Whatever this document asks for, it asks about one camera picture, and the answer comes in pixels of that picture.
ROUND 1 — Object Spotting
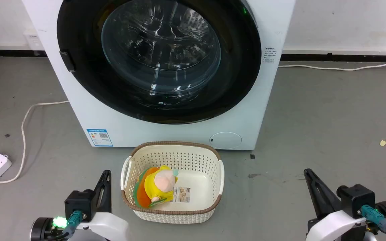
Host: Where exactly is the paper product label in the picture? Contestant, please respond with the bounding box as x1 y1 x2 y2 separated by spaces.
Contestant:
173 187 191 203

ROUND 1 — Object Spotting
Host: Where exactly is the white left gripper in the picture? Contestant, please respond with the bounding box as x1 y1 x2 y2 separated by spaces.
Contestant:
74 170 130 241

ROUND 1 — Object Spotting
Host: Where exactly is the teal plug left camera cable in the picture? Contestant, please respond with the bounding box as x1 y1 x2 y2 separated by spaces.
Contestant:
47 210 83 241

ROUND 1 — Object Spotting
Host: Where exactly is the teal plug right camera cable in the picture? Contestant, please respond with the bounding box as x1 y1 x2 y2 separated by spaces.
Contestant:
361 205 386 241

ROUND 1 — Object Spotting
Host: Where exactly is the black door handle latch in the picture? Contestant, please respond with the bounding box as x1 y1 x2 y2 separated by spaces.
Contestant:
59 51 76 72

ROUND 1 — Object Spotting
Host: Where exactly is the white washer power cord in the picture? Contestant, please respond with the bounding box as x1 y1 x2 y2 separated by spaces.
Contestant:
278 58 386 71

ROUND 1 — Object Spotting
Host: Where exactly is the round white filter cover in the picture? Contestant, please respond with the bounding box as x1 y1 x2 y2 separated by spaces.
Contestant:
210 132 242 150

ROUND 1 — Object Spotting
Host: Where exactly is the blue energy label sticker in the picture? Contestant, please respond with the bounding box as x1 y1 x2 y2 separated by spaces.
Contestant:
86 129 114 147

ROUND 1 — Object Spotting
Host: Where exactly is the small warning text sticker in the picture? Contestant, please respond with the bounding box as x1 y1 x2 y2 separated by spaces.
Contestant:
262 47 279 64

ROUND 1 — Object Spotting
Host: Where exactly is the yellow orange plush doll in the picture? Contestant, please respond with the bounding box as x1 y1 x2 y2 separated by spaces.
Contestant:
133 165 179 208

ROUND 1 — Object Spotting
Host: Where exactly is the teal plug camera cable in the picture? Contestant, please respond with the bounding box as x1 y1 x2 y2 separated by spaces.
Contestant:
361 205 386 241
47 210 83 241

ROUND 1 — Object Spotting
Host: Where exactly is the round black glass washer door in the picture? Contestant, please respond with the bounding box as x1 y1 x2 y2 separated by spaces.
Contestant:
57 0 262 125

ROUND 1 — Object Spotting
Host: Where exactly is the white front-load washing machine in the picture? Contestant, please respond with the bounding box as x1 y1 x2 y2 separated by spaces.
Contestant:
21 0 296 151

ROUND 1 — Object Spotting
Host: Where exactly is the white power strip cord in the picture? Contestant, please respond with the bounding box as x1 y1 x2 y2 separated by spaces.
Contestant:
0 100 70 184

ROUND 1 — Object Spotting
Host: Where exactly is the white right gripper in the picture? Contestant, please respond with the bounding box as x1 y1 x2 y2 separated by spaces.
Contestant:
304 168 368 241

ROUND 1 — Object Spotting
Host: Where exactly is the cream perforated laundry basket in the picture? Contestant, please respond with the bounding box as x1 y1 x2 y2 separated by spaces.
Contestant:
120 141 225 224

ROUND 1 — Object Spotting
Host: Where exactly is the white wall outlet box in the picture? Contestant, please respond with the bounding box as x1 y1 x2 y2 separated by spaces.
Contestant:
24 31 43 51

